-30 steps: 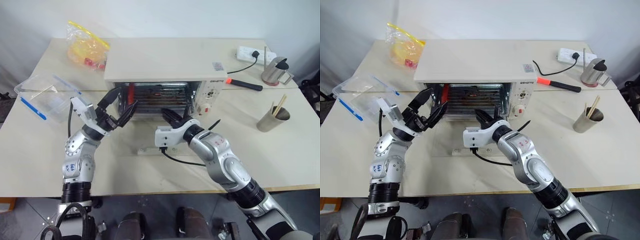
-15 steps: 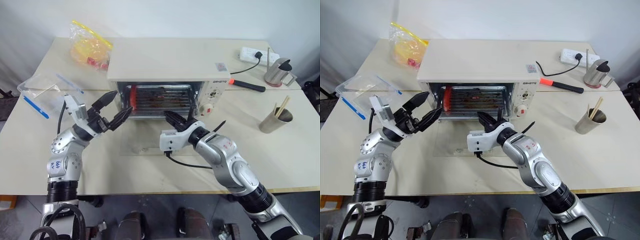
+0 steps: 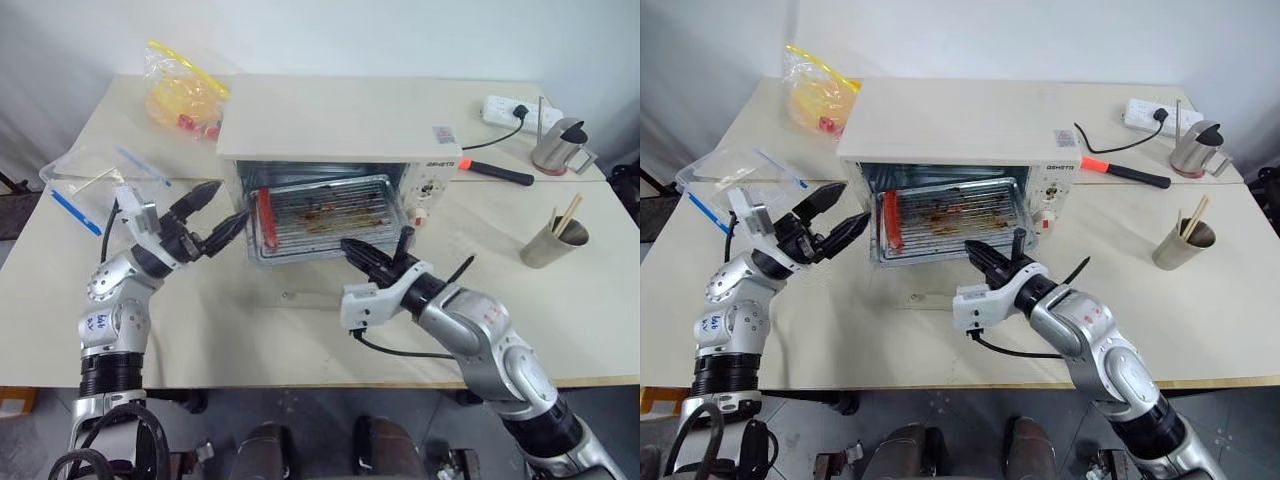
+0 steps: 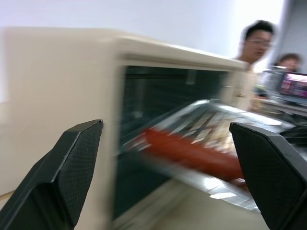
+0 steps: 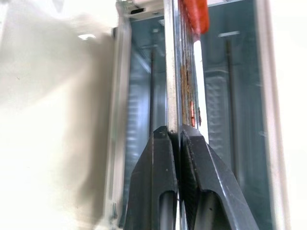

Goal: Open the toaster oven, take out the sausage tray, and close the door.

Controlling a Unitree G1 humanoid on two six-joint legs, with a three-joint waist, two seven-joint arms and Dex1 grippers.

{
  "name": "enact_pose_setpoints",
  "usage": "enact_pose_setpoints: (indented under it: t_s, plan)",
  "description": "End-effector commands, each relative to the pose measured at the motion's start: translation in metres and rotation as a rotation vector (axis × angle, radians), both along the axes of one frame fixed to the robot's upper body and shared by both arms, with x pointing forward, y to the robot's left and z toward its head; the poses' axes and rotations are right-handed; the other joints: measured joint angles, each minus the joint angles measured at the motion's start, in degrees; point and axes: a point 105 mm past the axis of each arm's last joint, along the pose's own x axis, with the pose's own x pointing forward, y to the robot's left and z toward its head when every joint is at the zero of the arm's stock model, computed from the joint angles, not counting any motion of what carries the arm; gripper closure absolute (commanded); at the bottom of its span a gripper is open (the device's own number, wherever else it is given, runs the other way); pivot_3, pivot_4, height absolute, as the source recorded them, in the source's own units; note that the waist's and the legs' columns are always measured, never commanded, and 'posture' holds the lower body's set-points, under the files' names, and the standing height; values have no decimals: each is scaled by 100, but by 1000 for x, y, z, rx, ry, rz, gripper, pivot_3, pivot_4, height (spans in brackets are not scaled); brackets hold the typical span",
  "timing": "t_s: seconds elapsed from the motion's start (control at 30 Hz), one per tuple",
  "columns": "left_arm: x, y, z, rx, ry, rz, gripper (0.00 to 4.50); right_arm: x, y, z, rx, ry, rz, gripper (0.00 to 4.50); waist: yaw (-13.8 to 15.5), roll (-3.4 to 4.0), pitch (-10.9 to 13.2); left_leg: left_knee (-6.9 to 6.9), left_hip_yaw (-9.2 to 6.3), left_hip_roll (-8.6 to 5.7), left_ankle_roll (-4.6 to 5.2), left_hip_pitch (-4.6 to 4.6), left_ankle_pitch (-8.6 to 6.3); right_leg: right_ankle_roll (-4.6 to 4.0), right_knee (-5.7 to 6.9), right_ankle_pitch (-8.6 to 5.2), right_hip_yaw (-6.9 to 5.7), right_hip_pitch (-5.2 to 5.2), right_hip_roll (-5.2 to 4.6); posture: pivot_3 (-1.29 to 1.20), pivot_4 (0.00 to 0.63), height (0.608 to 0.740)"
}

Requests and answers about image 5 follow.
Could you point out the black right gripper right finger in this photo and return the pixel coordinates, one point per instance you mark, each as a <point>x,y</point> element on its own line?
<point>216,182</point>

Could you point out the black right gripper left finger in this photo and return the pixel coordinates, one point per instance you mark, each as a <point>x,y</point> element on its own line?
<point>153,167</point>

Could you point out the red sausage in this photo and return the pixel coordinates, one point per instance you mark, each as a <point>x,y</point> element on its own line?
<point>195,16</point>

